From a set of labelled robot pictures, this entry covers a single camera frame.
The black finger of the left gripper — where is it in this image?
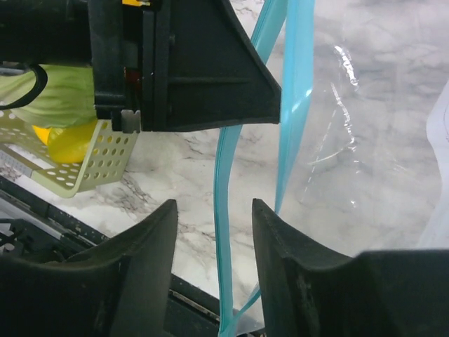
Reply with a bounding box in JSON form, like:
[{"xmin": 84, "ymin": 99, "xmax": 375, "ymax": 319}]
[{"xmin": 142, "ymin": 0, "xmax": 281, "ymax": 132}]

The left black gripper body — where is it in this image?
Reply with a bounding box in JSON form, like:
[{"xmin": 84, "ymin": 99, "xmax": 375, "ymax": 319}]
[{"xmin": 1, "ymin": 1, "xmax": 154, "ymax": 133}]

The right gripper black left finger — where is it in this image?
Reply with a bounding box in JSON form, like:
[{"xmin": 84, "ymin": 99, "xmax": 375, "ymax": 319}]
[{"xmin": 1, "ymin": 199, "xmax": 177, "ymax": 336}]

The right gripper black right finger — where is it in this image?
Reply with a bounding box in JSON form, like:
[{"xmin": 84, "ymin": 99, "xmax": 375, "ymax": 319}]
[{"xmin": 252, "ymin": 199, "xmax": 448, "ymax": 336}]

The green toy cabbage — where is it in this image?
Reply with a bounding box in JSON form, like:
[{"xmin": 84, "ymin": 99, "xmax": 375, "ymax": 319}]
[{"xmin": 11, "ymin": 65, "xmax": 96, "ymax": 128}]

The clear zip top bag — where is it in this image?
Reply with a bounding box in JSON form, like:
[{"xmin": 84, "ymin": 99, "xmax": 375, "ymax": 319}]
[{"xmin": 212, "ymin": 0, "xmax": 449, "ymax": 337}]

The green perforated plastic basket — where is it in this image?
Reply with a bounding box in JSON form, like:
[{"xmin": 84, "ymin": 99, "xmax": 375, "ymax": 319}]
[{"xmin": 1, "ymin": 111, "xmax": 138, "ymax": 198}]

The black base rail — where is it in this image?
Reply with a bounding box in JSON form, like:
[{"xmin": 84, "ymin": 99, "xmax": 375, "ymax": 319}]
[{"xmin": 1, "ymin": 178, "xmax": 218, "ymax": 336}]

